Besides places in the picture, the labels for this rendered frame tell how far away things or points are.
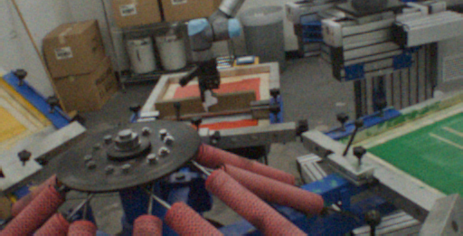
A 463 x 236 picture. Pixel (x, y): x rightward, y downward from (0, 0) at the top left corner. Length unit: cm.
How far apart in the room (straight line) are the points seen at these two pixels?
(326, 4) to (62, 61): 312
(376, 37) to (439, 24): 25
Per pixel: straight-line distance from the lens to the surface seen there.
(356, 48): 220
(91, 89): 515
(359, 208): 144
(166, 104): 201
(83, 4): 590
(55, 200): 111
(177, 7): 514
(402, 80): 258
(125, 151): 103
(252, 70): 244
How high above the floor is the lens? 175
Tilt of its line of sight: 22 degrees down
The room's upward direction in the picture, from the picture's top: 9 degrees counter-clockwise
